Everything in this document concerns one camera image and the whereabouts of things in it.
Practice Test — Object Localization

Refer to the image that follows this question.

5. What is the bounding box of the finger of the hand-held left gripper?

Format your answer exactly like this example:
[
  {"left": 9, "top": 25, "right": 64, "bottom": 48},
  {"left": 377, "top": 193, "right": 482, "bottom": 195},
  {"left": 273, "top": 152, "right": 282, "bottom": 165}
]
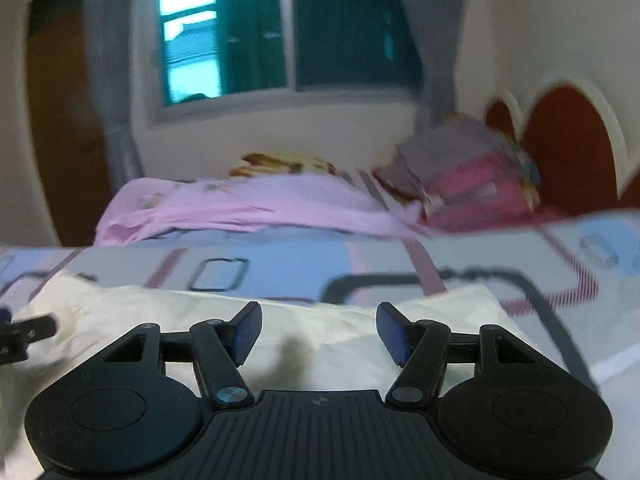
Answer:
[{"left": 0, "top": 305, "right": 58, "bottom": 363}]

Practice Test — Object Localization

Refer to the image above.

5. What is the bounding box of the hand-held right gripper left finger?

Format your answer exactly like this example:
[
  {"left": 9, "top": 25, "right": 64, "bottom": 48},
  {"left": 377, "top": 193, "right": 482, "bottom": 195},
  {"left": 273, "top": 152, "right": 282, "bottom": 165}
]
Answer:
[{"left": 100, "top": 301, "right": 263, "bottom": 411}]

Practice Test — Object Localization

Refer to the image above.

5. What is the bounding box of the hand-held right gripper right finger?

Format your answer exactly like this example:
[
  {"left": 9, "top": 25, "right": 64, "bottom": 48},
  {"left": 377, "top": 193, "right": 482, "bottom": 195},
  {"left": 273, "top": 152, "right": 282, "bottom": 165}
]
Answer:
[{"left": 376, "top": 301, "right": 543, "bottom": 408}]

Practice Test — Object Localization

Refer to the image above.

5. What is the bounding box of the white puffer jacket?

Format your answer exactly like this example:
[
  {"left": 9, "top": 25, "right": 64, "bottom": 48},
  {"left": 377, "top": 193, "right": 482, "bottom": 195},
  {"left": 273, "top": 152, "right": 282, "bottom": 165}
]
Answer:
[{"left": 0, "top": 270, "right": 596, "bottom": 480}]

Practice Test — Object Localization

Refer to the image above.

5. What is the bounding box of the pile of folded clothes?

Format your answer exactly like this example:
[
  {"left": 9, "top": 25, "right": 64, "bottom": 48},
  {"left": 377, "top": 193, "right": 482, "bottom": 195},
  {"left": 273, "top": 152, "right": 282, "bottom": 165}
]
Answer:
[{"left": 372, "top": 112, "right": 543, "bottom": 231}]

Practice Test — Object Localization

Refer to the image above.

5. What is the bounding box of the bed with patterned sheet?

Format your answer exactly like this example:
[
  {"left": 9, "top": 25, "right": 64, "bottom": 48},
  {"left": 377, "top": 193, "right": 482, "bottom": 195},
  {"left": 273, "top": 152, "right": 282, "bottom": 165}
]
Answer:
[{"left": 0, "top": 210, "right": 640, "bottom": 480}]

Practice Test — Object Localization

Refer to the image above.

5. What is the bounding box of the pink blanket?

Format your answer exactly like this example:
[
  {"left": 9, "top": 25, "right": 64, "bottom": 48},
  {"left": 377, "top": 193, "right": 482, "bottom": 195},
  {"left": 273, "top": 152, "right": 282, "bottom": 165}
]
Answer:
[{"left": 95, "top": 172, "right": 436, "bottom": 246}]

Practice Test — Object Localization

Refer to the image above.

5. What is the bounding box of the yellow printed pillow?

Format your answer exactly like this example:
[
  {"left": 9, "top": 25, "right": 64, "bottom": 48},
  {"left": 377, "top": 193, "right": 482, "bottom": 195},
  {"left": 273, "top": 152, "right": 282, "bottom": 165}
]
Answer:
[{"left": 230, "top": 152, "right": 341, "bottom": 178}]

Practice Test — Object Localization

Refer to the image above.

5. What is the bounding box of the brown wooden door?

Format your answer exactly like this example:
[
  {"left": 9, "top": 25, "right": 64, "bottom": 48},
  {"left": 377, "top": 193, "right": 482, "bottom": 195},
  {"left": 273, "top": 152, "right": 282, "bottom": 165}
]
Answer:
[{"left": 25, "top": 0, "right": 113, "bottom": 248}]

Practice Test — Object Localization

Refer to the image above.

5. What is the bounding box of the red and white headboard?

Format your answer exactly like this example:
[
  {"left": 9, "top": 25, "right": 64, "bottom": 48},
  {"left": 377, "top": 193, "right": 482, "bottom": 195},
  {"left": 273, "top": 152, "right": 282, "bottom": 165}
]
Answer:
[{"left": 482, "top": 77, "right": 640, "bottom": 221}]

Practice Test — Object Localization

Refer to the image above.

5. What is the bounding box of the grey curtain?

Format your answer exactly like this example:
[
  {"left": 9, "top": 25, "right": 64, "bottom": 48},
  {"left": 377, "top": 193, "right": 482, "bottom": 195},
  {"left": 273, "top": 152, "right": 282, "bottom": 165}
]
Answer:
[
  {"left": 390, "top": 0, "right": 473, "bottom": 131},
  {"left": 85, "top": 0, "right": 151, "bottom": 186}
]

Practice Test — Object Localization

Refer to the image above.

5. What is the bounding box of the sliding glass window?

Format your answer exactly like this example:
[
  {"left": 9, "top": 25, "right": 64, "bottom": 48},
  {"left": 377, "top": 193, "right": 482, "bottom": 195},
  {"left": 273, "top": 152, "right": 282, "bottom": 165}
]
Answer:
[{"left": 142, "top": 0, "right": 426, "bottom": 128}]

